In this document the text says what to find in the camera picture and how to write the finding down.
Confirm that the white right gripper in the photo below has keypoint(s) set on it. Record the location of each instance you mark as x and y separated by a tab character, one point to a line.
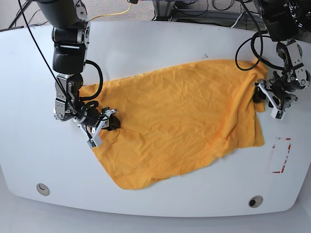
91	125

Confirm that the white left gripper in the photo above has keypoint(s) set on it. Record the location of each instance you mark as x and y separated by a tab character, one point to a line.
281	101

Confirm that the orange t-shirt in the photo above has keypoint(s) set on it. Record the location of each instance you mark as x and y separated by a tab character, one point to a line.
179	119

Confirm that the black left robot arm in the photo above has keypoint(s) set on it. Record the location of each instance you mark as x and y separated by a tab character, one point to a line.
281	27

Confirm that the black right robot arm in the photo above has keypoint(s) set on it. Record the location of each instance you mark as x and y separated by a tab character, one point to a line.
70	34

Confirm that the red tape rectangle marking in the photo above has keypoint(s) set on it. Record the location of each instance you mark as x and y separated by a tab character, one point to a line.
280	153

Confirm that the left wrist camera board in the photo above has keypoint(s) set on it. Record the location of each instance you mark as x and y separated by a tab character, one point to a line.
277	114

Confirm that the left table cable grommet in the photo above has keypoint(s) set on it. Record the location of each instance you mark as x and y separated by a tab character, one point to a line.
42	189

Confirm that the table cable grommet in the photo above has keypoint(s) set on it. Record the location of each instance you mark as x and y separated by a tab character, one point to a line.
255	202
42	189

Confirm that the right table cable grommet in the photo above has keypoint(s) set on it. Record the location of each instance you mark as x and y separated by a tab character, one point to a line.
255	202

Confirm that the aluminium frame stand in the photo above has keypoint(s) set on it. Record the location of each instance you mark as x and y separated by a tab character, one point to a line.
224	13

